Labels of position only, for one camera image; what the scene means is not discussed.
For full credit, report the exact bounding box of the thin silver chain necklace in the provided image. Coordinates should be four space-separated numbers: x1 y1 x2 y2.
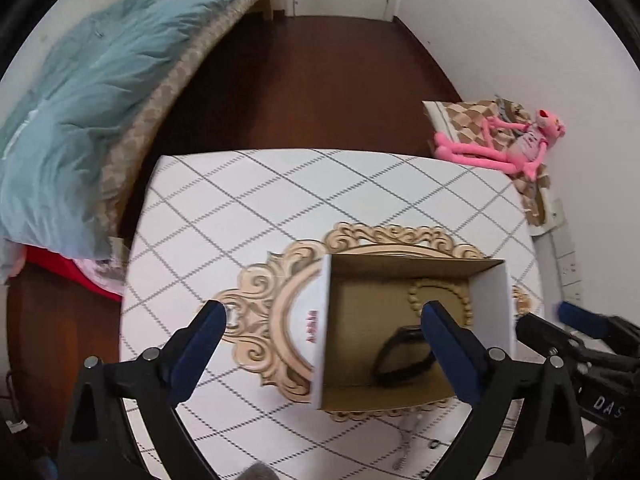
391 416 426 470

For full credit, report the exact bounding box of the white power strip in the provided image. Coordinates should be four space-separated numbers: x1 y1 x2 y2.
533 198 584 309

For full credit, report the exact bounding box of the black watch band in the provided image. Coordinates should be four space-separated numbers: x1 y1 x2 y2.
371 325 436 388

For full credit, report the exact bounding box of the white cardboard box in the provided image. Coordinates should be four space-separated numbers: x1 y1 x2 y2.
311 252 516 414

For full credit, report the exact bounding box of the red bed sheet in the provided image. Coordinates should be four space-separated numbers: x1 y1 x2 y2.
26 246 122 301

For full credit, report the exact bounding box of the pink panther plush toy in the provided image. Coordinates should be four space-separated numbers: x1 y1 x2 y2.
432 106 568 182

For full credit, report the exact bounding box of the brown checkered cushion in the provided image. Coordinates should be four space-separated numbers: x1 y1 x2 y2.
423 98 553 236

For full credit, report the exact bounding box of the teal duvet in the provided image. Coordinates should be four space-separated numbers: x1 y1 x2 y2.
1 0 231 264

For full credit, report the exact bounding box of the patterned mattress bed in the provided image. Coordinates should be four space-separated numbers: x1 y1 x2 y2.
98 0 260 236

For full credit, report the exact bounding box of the wooden bead bracelet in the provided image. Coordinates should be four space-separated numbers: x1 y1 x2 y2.
406 278 474 328

